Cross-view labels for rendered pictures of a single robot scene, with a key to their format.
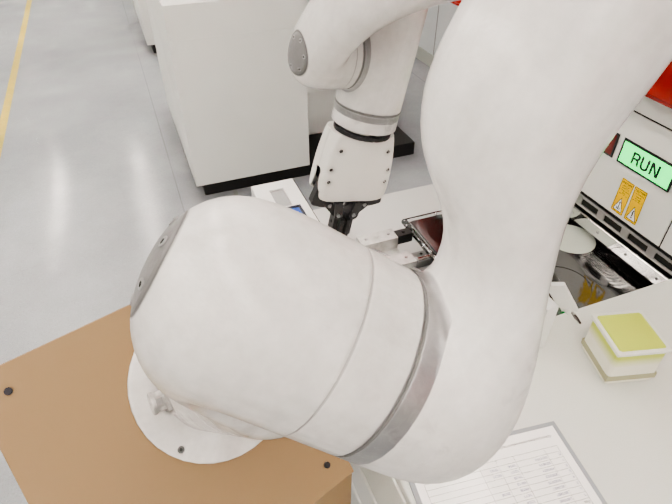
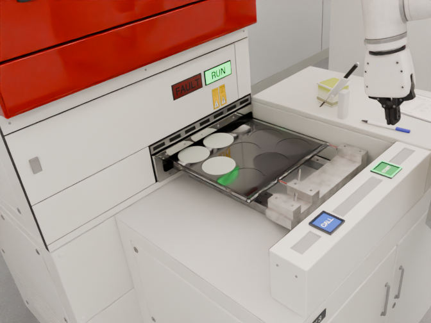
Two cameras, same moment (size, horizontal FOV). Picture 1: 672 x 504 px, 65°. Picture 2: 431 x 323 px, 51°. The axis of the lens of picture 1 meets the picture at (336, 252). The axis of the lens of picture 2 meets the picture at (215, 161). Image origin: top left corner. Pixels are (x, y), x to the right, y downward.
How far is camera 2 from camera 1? 1.50 m
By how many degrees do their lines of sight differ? 84
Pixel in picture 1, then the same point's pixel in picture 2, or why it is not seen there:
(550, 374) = (356, 111)
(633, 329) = (331, 82)
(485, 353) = not seen: outside the picture
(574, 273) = (252, 134)
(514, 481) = (419, 107)
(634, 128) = (204, 63)
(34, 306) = not seen: outside the picture
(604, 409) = (360, 100)
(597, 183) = (201, 107)
